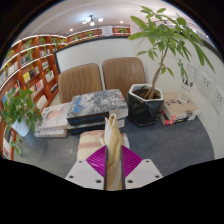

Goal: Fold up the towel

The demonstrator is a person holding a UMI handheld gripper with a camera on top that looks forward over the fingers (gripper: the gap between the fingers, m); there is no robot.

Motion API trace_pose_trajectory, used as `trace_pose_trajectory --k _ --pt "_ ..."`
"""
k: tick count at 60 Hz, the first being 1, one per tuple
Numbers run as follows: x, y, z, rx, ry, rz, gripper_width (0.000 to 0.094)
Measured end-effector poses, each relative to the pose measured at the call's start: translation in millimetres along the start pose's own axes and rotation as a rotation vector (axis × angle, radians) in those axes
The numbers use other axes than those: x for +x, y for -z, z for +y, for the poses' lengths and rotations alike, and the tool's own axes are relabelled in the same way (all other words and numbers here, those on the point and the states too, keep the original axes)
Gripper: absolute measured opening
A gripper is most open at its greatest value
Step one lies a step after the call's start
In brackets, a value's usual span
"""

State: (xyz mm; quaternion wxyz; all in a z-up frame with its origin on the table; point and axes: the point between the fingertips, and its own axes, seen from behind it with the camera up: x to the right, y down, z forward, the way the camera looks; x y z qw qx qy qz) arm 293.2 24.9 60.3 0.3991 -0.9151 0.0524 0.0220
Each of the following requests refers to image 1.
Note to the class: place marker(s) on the orange wooden bookshelf unit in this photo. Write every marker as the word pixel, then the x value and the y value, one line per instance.
pixel 33 76

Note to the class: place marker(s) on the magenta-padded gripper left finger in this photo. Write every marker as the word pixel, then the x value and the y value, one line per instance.
pixel 87 175

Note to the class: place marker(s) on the white cover book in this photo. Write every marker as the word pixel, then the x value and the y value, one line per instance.
pixel 55 115

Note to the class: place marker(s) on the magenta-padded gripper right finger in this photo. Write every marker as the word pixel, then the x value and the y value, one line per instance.
pixel 140 173

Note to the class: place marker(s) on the thin white book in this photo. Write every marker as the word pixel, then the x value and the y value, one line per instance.
pixel 50 133

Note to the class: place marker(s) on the beige cover book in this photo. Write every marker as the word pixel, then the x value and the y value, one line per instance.
pixel 178 106

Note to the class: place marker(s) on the red black book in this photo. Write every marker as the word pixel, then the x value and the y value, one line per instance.
pixel 170 121

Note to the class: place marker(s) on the dark-framed white board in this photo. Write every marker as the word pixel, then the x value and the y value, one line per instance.
pixel 96 51

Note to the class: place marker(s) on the white wall socket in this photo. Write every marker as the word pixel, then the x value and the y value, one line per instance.
pixel 205 85
pixel 218 99

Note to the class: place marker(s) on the yellow striped towel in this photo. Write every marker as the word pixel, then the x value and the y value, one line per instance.
pixel 114 150

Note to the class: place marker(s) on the potted tree in dark pot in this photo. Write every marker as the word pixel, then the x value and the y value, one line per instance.
pixel 146 106

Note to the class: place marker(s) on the tan leather chair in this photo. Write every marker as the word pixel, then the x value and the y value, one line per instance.
pixel 123 73
pixel 80 80

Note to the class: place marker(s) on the leafy green plant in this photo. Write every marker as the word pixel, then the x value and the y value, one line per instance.
pixel 20 106

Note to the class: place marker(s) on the ceiling light fixture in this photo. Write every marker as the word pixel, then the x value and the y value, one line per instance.
pixel 90 20

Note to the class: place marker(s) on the large grey cover book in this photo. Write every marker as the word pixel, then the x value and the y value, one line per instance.
pixel 98 103

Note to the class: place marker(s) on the black hardcover book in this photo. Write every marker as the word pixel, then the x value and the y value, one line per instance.
pixel 86 128

